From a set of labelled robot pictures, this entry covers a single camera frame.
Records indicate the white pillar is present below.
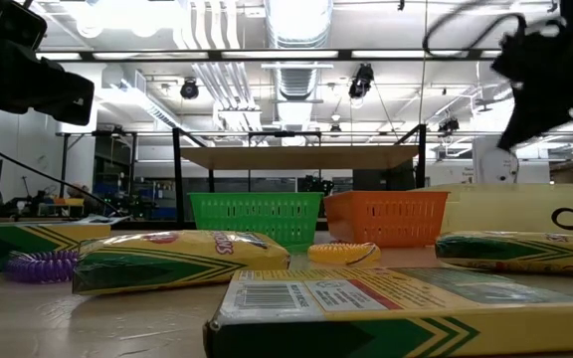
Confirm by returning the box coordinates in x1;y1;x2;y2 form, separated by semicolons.
473;134;519;184

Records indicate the large yellow crayon box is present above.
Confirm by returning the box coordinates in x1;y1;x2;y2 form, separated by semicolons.
202;267;573;358

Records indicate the green plastic basket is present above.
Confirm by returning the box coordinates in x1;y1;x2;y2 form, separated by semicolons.
188;191;324;254

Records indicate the small yellow crayon pack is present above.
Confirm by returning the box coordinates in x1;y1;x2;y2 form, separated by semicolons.
71;229;291;296
434;230;573;275

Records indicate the thin black cable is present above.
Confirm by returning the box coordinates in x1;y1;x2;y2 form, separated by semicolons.
0;134;123;218

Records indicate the purple coil bracelet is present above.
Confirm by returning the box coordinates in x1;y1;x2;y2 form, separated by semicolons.
3;249;82;285

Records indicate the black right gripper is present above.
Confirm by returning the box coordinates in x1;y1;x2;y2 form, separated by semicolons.
489;17;573;153

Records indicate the black steel rack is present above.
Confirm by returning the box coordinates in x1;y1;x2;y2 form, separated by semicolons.
56;128;573;223

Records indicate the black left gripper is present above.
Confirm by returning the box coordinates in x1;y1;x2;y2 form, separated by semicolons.
0;37;96;127

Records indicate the yellow-orange coil bracelet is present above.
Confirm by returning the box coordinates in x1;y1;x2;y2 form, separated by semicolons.
306;241;382;267

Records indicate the wooden desk shelf riser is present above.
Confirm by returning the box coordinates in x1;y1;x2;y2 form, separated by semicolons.
171;123;428;230

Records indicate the black ceiling spotlight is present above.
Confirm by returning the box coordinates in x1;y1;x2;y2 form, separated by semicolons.
179;77;201;100
348;63;376;100
438;116;461;135

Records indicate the orange plastic basket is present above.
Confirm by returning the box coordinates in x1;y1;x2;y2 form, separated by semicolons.
323;190;451;249

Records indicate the small black lab robot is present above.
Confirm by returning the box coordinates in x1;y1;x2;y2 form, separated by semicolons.
296;173;336;196

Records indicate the yellow plastic basket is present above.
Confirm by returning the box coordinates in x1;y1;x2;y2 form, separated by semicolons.
413;182;573;235

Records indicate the black metal rig frame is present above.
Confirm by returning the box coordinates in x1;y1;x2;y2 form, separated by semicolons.
35;48;573;63

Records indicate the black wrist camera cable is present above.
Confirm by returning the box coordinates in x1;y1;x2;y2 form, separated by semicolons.
422;12;529;59

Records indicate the silver ceiling duct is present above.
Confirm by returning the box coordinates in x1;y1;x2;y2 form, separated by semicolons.
264;0;335;100

